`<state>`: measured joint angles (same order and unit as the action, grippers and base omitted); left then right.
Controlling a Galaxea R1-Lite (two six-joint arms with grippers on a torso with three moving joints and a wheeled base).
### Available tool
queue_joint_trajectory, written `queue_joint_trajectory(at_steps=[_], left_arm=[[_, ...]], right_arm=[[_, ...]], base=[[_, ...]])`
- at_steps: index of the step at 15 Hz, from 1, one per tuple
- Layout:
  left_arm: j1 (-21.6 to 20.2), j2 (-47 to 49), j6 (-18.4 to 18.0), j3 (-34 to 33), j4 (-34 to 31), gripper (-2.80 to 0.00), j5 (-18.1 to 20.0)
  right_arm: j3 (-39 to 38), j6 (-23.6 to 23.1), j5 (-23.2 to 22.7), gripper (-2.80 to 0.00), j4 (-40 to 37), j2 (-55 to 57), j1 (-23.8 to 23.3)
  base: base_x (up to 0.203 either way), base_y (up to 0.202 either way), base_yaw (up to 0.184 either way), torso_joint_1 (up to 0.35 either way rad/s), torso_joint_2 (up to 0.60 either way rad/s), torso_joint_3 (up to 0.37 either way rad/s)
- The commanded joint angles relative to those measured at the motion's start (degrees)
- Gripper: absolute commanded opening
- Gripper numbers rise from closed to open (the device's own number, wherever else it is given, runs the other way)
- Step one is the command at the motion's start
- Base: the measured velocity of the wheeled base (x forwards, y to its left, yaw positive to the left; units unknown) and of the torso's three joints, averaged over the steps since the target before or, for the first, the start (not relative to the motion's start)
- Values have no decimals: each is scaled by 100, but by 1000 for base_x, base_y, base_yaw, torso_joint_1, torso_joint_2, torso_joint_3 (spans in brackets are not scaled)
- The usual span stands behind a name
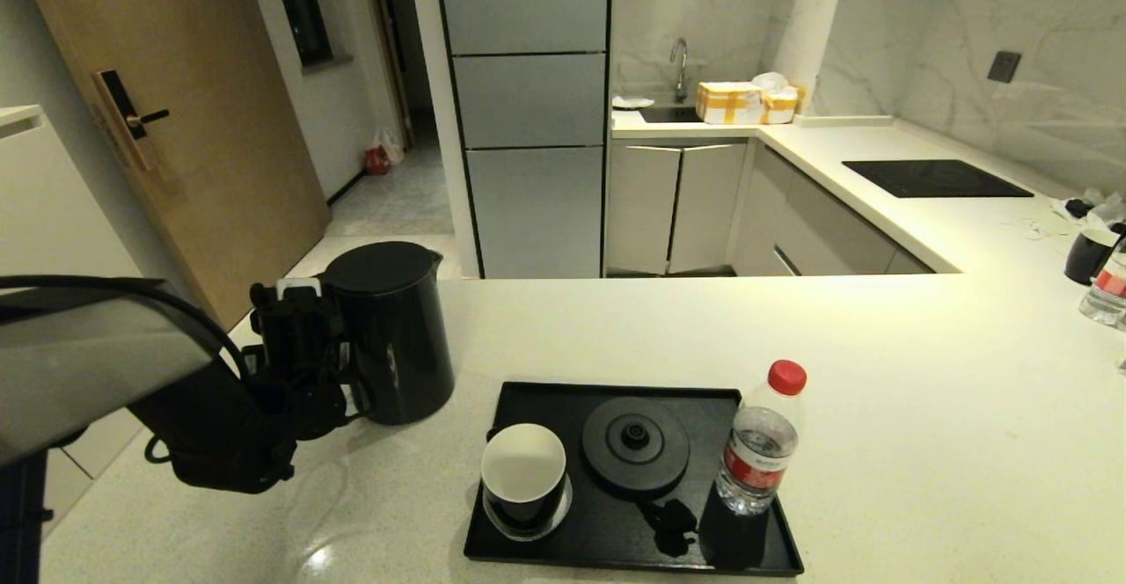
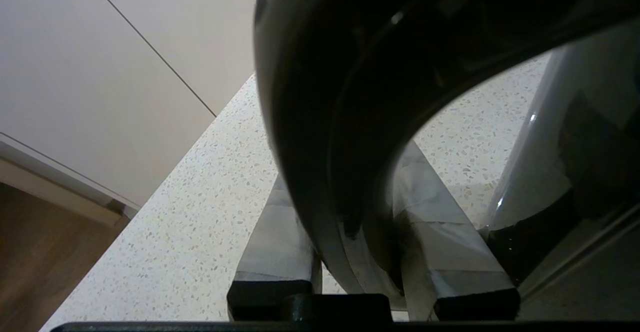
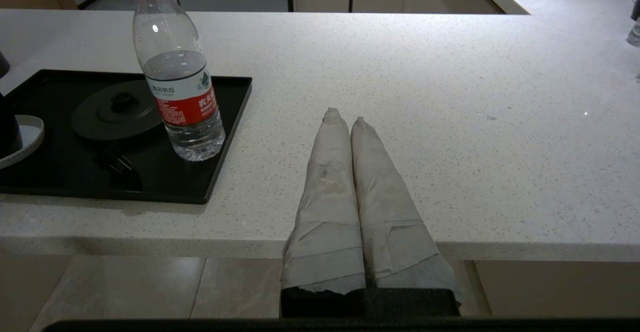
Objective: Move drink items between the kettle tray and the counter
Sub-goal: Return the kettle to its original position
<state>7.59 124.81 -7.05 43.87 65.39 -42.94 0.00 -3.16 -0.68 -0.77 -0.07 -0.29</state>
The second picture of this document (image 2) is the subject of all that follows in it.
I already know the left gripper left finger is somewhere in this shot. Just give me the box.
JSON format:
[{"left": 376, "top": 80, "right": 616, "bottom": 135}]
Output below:
[{"left": 227, "top": 173, "right": 323, "bottom": 322}]

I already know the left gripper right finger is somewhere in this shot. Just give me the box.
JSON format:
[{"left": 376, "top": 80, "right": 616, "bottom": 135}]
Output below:
[{"left": 392, "top": 141, "right": 521, "bottom": 322}]

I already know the white storage cabinet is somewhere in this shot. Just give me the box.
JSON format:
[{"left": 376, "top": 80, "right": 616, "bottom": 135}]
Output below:
[{"left": 0, "top": 0, "right": 258, "bottom": 228}]

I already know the black electric kettle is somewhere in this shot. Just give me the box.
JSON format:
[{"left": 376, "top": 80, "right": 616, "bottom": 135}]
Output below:
[{"left": 253, "top": 0, "right": 640, "bottom": 310}]

